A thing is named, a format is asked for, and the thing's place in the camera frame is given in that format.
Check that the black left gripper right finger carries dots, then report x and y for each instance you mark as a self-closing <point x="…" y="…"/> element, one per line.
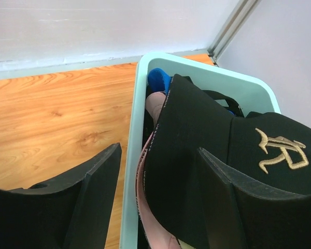
<point x="242" y="212"/>

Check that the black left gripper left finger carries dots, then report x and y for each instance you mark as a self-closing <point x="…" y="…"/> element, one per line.
<point x="70" y="210"/>

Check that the black gold-logo baseball cap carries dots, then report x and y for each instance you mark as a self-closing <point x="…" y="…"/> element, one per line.
<point x="269" y="147"/>

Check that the light teal plastic bin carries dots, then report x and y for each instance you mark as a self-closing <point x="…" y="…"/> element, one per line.
<point x="252" y="94"/>

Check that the pink cap in bin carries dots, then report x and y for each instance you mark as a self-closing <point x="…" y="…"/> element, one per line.
<point x="157" y="236"/>

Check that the blue cap in bin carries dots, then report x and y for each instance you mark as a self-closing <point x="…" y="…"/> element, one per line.
<point x="159" y="80"/>

